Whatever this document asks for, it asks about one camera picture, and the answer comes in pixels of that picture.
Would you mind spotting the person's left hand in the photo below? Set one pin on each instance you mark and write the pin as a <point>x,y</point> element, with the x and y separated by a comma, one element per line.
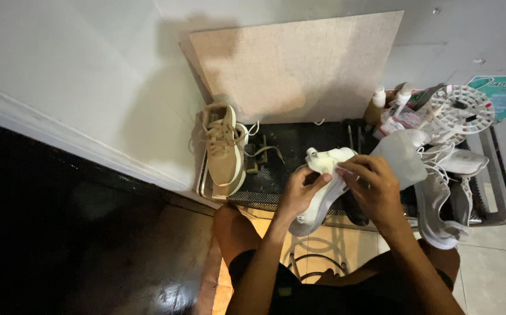
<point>296,197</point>

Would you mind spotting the person's right hand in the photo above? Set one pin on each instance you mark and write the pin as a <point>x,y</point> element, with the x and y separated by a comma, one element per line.
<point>377,188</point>

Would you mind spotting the translucent white plastic jug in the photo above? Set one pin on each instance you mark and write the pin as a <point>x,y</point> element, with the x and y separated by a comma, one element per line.
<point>399,157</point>

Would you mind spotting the black mesh mat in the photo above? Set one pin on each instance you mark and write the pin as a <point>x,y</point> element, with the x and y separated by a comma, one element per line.
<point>288,144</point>

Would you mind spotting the dark wooden brush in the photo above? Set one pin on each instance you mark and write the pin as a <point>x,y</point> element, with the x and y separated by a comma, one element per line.
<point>257,153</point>

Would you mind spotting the grey mesh sneaker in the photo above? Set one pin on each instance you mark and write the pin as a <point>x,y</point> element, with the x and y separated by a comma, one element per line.
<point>436,210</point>

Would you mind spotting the person's left leg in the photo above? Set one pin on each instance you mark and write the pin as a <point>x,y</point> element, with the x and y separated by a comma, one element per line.
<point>235,232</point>

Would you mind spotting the person's leg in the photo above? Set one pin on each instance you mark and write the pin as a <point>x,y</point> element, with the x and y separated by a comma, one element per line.
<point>235,232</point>
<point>436,262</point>

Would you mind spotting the pink labelled packet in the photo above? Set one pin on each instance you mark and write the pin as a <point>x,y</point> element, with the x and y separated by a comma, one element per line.
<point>397,120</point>

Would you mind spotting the brown bottle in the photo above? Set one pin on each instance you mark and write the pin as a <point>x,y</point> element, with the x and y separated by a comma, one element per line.
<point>373,114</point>

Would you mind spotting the beige lace-up sneaker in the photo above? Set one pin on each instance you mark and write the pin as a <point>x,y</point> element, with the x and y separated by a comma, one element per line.
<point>222,148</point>
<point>243,144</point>

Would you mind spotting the white laced sneaker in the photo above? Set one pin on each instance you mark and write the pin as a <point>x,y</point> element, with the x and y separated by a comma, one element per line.
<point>458,161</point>

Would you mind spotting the small white bottle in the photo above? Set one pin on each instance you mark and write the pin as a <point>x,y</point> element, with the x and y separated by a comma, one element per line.
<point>379,96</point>

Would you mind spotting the person's right leg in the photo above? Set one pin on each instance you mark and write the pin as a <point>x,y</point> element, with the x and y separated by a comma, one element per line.
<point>436,262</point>

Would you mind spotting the white spray bottle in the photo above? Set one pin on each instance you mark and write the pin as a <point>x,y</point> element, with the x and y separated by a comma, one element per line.
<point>404,94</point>

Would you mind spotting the black shorts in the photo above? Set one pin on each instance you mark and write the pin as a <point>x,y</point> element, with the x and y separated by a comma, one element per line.
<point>314,297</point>

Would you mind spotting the white round perforated disc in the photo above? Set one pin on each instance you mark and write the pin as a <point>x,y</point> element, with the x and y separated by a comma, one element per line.
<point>463,109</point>

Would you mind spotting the metal tray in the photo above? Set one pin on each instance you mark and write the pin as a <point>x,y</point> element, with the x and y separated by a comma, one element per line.
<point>495,175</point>

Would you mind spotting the beige textured board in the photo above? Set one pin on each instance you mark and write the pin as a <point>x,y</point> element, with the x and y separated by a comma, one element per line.
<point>296,65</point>

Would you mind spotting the teal poster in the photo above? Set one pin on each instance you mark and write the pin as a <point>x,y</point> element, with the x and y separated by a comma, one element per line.
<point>504,94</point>

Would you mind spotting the metal stool frame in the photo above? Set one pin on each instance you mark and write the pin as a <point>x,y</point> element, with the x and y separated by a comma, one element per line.
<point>318,258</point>

